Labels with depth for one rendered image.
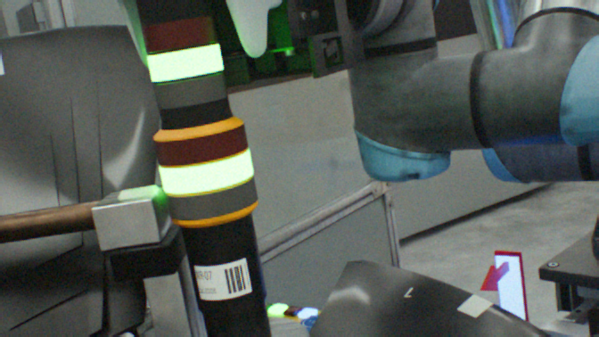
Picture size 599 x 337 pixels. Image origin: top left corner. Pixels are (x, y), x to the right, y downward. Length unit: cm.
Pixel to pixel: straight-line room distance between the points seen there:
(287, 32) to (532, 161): 68
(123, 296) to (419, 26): 31
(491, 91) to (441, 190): 396
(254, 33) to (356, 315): 28
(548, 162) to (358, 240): 82
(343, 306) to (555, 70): 24
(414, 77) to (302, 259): 105
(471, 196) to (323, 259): 310
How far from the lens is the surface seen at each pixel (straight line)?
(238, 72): 40
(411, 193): 432
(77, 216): 36
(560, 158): 101
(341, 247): 168
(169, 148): 32
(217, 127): 32
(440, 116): 54
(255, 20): 34
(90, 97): 45
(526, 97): 52
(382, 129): 56
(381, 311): 55
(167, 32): 32
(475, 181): 467
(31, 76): 48
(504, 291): 68
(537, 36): 55
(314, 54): 38
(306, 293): 158
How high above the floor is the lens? 142
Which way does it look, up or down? 12 degrees down
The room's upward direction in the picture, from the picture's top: 10 degrees counter-clockwise
